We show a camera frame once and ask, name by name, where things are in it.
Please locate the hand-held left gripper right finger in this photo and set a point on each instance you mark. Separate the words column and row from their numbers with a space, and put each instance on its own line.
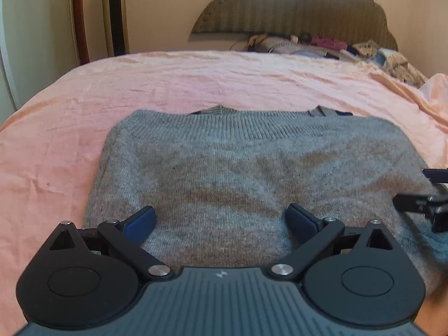
column 301, row 220

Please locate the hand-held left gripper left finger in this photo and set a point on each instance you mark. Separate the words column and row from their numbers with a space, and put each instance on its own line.
column 140, row 224

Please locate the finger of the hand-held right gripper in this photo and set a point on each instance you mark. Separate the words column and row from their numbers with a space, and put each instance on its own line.
column 413, row 201
column 435, row 175

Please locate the grey sweater with navy sleeves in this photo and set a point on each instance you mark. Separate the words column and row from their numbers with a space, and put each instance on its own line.
column 227, row 175

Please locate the person's right forearm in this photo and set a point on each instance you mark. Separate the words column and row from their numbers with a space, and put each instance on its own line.
column 435, row 308

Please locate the pile of light clothes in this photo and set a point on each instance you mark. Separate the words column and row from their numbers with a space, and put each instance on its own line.
column 395, row 63

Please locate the pink bed sheet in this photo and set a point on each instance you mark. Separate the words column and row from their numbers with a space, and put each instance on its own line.
column 210, row 77

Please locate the pink crumpled cloth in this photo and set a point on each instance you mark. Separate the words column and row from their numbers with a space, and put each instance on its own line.
column 327, row 42

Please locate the patterned grey pillow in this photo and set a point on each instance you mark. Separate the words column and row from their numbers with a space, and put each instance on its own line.
column 280, row 45

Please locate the gold tower fan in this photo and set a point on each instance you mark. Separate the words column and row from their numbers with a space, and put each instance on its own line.
column 115, row 14

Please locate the olive padded headboard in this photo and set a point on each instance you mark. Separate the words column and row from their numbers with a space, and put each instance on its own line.
column 301, row 7

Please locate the white wardrobe door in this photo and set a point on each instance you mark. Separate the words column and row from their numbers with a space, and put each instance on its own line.
column 38, row 31

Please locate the brown wooden frame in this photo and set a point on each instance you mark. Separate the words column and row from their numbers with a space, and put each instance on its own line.
column 79, row 17

